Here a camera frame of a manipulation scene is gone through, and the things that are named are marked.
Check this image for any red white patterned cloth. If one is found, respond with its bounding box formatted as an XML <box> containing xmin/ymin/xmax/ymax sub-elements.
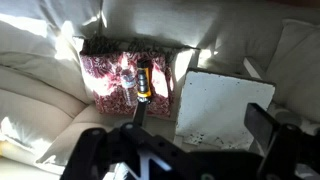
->
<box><xmin>79</xmin><ymin>35</ymin><xmax>198</xmax><ymax>118</ymax></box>

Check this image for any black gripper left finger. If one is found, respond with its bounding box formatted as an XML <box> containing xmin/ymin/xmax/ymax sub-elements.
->
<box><xmin>59</xmin><ymin>122</ymin><xmax>188</xmax><ymax>180</ymax></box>

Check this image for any cream fabric sofa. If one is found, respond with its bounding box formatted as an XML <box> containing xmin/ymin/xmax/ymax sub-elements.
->
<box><xmin>0</xmin><ymin>0</ymin><xmax>320</xmax><ymax>180</ymax></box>

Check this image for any white wooden chair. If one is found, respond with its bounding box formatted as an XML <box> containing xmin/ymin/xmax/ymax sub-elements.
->
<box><xmin>174</xmin><ymin>56</ymin><xmax>278</xmax><ymax>151</ymax></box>

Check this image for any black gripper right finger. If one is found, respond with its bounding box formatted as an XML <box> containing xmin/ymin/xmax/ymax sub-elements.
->
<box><xmin>244</xmin><ymin>102</ymin><xmax>320</xmax><ymax>180</ymax></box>

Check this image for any clear plastic water bottle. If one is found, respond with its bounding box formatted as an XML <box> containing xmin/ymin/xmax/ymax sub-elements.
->
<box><xmin>119</xmin><ymin>68</ymin><xmax>139</xmax><ymax>108</ymax></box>

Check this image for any black yellow flashlight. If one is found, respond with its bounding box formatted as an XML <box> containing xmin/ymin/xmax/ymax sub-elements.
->
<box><xmin>132</xmin><ymin>58</ymin><xmax>154</xmax><ymax>128</ymax></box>

